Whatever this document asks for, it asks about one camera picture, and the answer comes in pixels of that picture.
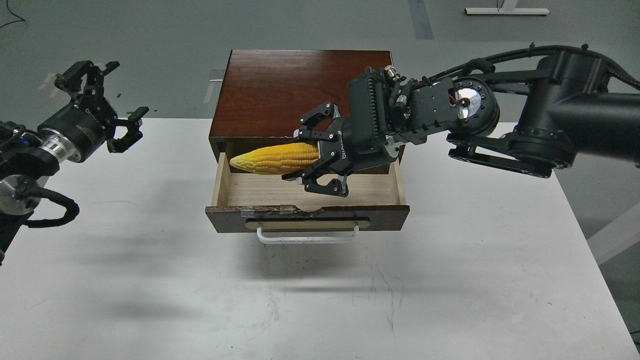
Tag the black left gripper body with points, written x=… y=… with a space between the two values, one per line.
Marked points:
x=77 y=130

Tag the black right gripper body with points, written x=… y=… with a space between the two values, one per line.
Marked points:
x=360 y=145

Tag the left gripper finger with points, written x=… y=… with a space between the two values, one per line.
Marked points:
x=133 y=133
x=84 y=82

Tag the wooden drawer with white handle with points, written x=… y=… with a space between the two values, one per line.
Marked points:
x=245 y=202

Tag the yellow corn cob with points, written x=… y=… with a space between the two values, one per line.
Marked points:
x=277 y=159

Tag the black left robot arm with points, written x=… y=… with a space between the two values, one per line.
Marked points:
x=24 y=171

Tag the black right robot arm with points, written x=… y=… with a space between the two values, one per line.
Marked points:
x=528 y=111

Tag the dark wooden cabinet shell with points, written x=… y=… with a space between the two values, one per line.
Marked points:
x=265 y=93

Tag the black wrist camera box right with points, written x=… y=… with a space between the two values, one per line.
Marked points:
x=370 y=93

